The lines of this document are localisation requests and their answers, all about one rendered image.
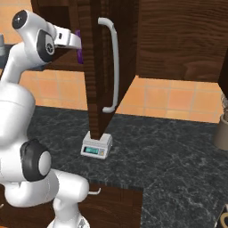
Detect tan round object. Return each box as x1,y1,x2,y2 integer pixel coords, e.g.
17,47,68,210
215,203,228,228

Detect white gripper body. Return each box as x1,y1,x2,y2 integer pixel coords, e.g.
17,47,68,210
65,30,83,51

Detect white digital scale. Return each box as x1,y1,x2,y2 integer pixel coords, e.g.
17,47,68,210
80,131,114,160

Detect brown wooden wall cabinet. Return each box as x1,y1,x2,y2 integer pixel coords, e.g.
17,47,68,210
135,0,228,84
30,0,85,72

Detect white drawer handle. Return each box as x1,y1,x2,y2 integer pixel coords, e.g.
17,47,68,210
87,187,102,196

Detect brown wooden cabinet door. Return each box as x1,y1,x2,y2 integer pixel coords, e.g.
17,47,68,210
77,0,140,141

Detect brown wooden drawer front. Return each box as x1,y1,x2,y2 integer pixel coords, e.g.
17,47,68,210
0,183,144,228

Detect purple cereal box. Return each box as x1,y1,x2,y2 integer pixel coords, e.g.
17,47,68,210
75,28,85,65

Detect tan utensil pot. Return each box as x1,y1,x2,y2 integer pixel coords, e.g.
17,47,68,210
213,92,228,151

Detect white curved door handle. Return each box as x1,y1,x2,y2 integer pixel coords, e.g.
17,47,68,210
97,17,120,114

